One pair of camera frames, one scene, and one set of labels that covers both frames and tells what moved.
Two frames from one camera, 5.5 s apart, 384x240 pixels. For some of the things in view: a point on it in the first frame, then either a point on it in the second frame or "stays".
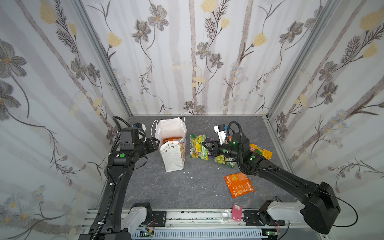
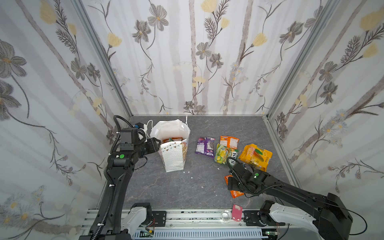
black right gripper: (212, 147) → (233, 182)
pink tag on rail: (237, 212) stays
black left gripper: (153, 146) stays
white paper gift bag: (171, 134) stays
